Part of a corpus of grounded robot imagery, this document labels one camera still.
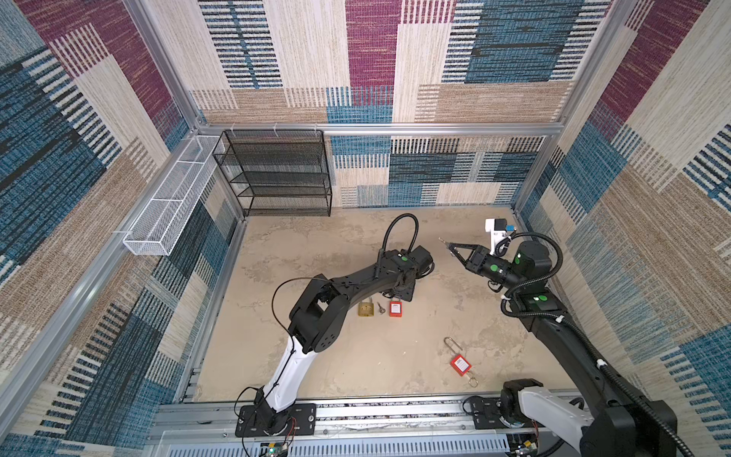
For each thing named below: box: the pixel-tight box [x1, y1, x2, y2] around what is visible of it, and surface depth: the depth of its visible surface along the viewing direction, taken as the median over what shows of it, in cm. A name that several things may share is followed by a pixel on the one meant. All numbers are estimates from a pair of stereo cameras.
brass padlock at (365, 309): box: [357, 297, 375, 318], surface depth 94 cm
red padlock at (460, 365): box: [443, 336, 479, 388], surface depth 82 cm
